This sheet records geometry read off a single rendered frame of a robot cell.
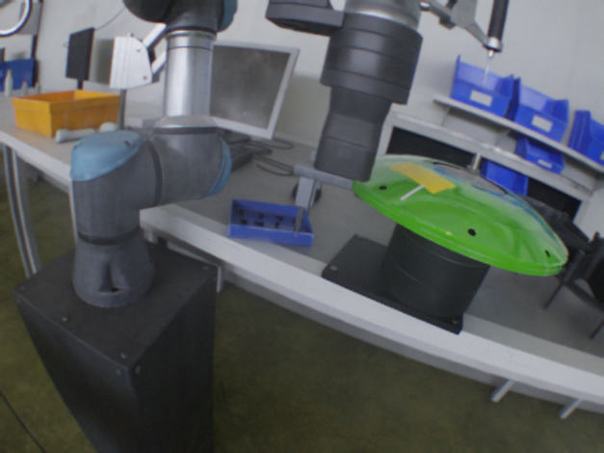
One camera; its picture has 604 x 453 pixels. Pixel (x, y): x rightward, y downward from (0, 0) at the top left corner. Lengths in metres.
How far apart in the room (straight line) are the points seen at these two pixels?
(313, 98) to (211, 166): 1.00
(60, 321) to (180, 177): 0.25
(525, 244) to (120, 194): 0.43
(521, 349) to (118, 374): 0.51
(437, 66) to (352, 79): 1.10
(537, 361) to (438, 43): 1.14
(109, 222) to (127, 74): 0.33
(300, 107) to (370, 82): 1.19
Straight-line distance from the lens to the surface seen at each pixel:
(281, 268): 0.44
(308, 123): 1.40
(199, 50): 0.44
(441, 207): 0.30
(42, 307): 0.48
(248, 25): 1.59
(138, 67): 0.64
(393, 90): 0.24
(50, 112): 1.07
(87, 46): 1.98
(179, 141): 0.42
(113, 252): 0.42
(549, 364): 0.52
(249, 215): 0.54
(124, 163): 0.38
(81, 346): 0.43
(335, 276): 0.42
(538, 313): 0.61
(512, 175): 1.35
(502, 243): 0.30
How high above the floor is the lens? 1.15
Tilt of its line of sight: 25 degrees down
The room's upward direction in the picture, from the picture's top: 13 degrees clockwise
